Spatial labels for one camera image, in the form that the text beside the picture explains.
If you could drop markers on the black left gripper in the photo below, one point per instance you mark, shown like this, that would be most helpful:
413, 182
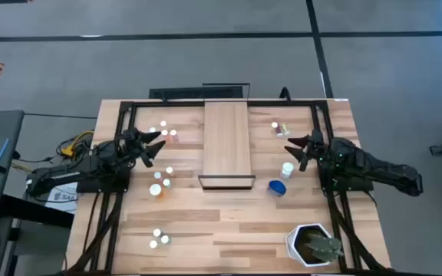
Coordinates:
132, 143

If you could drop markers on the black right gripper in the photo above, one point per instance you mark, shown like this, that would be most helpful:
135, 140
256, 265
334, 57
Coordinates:
315, 147

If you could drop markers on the magenta small pill vial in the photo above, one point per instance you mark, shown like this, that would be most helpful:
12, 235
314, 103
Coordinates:
163, 123

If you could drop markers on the pink small pill vial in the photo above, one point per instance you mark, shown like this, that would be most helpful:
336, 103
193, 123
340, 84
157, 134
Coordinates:
157, 175
173, 133

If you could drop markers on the white medicine bottle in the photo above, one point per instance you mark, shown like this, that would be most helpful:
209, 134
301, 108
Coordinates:
287, 169

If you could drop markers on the clear jar of white pills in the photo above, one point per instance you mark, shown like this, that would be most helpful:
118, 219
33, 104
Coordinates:
274, 125

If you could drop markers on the teal small pill vial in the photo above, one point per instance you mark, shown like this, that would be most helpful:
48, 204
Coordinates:
166, 183

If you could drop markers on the blue-lidded Tums jar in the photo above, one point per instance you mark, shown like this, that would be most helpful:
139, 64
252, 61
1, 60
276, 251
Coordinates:
277, 188

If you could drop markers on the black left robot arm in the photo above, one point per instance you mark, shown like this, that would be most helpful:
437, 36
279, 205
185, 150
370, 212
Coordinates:
75, 172

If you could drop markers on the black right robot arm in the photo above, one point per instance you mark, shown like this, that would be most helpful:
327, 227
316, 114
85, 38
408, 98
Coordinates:
378, 165

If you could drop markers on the large orange pill bottle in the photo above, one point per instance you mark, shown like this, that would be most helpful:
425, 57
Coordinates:
155, 190

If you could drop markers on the black perforated panel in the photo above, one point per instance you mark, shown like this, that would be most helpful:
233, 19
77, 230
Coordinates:
196, 92

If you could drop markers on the small white-capped pill vial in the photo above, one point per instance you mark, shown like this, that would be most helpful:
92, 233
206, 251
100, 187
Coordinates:
157, 232
153, 244
165, 239

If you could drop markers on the white hexagonal planter pot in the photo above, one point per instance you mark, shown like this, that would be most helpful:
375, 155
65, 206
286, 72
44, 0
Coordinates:
291, 245

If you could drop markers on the green cactus plant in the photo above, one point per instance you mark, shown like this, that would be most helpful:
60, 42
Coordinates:
322, 247

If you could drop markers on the white paper sign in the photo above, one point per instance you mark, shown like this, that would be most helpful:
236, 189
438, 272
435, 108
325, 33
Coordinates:
65, 199

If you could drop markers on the black aluminium rig frame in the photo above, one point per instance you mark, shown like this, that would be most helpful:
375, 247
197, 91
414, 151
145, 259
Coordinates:
282, 103

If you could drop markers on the wooden shelf with black frame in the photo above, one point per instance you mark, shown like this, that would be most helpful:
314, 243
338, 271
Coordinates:
226, 145

